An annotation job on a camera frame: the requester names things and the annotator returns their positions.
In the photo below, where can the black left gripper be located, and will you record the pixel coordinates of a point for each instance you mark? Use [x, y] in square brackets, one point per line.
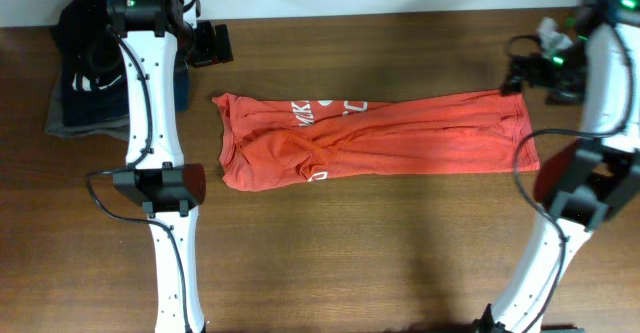
[211, 53]

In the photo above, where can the red t-shirt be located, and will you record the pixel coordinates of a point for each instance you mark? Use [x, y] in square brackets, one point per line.
[273, 144]

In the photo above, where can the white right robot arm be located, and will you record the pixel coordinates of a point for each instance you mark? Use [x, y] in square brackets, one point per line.
[589, 181]

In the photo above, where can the navy white striped folded garment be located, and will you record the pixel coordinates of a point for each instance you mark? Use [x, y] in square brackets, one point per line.
[88, 101]

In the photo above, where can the grey folded garment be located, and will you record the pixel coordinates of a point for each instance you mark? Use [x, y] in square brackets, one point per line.
[118, 128]

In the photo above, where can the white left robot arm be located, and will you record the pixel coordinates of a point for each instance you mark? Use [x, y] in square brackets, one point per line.
[154, 36]

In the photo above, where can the black folded garment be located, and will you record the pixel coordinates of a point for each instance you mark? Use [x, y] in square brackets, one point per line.
[91, 56]

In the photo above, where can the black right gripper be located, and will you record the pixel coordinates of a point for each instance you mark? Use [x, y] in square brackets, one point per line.
[536, 65]

